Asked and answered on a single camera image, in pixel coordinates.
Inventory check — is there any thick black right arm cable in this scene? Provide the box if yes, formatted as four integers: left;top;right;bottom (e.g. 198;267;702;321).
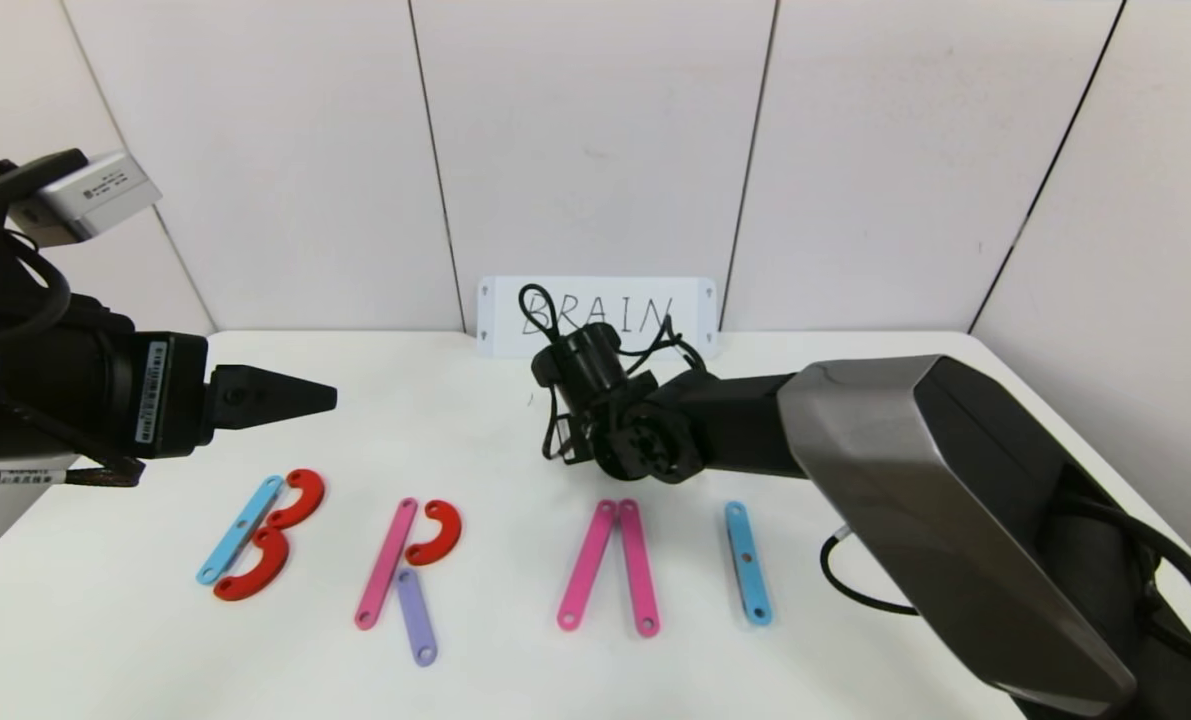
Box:
819;528;922;619

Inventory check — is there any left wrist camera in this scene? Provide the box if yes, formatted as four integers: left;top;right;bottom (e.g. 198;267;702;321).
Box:
30;149;164;248

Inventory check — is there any red curved plastic piece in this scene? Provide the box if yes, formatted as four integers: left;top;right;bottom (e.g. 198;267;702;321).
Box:
266;469;326;531
213;527;290;602

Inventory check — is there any braided black labelled cable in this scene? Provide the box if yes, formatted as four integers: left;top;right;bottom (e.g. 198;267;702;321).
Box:
0;457;148;489

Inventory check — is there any pink plastic bar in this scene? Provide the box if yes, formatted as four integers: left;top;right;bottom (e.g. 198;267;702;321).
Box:
556;500;617;633
617;499;660;638
353;498;419;631

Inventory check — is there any blue bar with orange dot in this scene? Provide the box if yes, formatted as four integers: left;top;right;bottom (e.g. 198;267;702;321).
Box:
724;501;773;628

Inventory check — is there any white sign reading BRAIN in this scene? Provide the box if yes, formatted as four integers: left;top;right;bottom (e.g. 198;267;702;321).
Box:
477;276;718;360

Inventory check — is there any blue plastic bar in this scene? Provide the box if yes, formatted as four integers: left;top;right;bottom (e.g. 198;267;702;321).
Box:
196;475;285;586

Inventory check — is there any short purple plastic bar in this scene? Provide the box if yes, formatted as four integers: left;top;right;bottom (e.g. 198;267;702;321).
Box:
396;568;438;667

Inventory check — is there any black right arm cable loop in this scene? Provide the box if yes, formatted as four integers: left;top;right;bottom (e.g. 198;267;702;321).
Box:
517;283;564;351

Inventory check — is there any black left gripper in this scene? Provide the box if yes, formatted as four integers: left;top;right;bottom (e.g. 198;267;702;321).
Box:
4;325;339;460

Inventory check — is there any small red curved piece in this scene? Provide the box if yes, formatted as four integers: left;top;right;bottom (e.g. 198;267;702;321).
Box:
404;500;462;567

